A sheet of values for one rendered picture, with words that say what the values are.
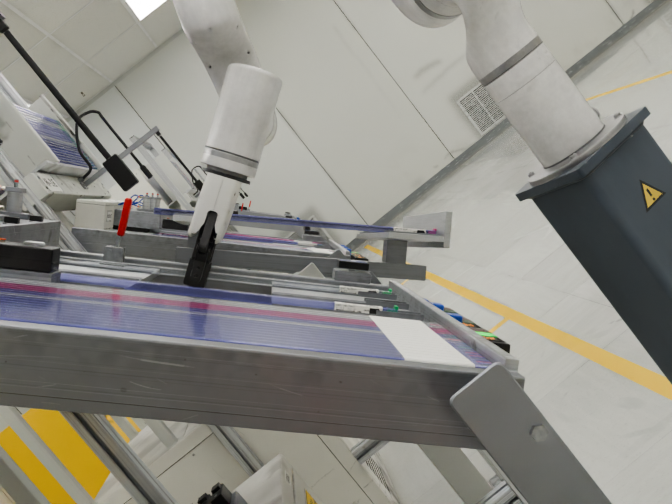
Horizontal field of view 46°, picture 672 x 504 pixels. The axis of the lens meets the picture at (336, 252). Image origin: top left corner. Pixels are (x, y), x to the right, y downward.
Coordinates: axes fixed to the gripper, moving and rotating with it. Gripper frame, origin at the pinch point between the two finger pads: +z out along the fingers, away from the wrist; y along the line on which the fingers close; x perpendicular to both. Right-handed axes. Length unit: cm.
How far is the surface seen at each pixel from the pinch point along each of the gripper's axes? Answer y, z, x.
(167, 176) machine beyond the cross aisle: -439, -8, -67
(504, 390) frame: 64, -5, 28
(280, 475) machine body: 1.1, 26.3, 20.7
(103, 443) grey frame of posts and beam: -10.9, 32.8, -7.7
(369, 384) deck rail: 60, -2, 19
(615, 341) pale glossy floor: -107, -2, 117
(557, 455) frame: 64, -2, 33
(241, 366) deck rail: 60, -1, 9
